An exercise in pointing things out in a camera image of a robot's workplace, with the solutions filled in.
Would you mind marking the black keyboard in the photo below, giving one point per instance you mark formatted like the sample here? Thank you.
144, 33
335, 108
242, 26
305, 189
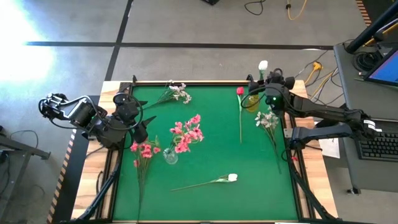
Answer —
379, 147

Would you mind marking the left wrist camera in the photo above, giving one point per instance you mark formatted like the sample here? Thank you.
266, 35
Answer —
140, 133

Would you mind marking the black pole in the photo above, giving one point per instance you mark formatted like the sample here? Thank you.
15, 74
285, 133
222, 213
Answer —
370, 30

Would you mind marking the black clamp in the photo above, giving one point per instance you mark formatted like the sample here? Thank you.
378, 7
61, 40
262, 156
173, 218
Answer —
250, 77
134, 79

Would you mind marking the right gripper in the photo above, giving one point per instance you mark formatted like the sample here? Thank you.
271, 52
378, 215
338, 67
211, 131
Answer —
275, 82

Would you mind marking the monitor with blue screen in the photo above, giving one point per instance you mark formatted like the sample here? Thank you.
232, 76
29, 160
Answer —
388, 70

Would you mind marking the green table mat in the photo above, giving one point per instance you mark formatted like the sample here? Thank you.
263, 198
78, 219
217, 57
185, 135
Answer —
211, 161

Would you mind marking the black frame strut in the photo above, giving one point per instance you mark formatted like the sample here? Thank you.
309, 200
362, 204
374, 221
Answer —
100, 194
305, 188

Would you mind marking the red tulip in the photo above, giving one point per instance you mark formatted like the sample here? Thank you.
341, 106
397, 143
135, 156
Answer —
240, 91

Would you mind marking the grey metal stand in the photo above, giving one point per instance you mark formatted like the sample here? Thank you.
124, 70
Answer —
31, 150

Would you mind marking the pink blossom spray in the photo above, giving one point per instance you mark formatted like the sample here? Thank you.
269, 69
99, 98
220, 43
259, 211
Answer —
146, 152
186, 137

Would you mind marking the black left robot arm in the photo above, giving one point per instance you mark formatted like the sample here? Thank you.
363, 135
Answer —
105, 130

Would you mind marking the black base platform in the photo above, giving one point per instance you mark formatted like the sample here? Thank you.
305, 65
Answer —
70, 174

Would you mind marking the clear ribbed glass vase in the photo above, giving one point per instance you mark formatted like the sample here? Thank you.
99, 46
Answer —
171, 158

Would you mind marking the amber glass vase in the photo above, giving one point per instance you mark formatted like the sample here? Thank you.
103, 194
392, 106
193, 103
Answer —
252, 104

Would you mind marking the white tulip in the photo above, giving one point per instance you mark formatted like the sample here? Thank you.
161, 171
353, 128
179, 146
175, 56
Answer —
232, 177
263, 65

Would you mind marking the orange black hazard strip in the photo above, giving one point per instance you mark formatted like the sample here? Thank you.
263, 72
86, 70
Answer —
363, 12
58, 186

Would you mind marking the white blossom spray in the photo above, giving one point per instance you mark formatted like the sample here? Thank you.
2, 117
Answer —
266, 119
180, 93

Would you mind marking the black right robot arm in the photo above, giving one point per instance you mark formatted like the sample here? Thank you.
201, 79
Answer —
323, 110

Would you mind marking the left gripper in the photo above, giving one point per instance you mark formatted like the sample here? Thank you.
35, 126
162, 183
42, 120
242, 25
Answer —
127, 112

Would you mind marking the white paper sheet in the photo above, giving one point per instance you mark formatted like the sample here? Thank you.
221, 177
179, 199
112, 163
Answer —
331, 149

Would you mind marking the black table border frame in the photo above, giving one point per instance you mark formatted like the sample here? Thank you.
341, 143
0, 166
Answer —
284, 118

